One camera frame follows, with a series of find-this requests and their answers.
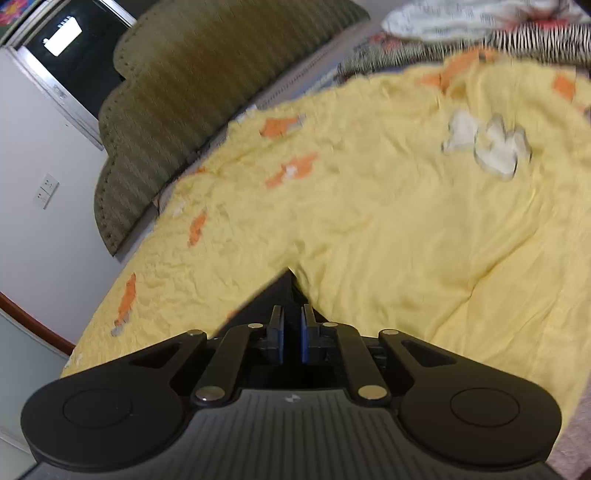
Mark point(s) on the olive upholstered headboard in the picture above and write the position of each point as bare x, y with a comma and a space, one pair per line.
184, 92

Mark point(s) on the white patterned cloth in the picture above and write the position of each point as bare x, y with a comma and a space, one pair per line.
461, 18

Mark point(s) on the yellow carrot print blanket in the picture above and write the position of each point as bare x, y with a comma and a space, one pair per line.
392, 221

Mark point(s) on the black pants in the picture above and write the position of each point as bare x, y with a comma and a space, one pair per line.
281, 293

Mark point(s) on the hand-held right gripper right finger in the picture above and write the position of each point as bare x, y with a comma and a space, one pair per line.
306, 339

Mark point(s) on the white flower print sliding door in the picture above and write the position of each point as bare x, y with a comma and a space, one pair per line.
18, 392

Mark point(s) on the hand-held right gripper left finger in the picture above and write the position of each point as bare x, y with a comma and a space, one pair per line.
277, 339

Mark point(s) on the brown wooden door frame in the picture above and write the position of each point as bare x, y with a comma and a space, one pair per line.
32, 325

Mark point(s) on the zebra print cloth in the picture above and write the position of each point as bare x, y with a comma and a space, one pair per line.
531, 44

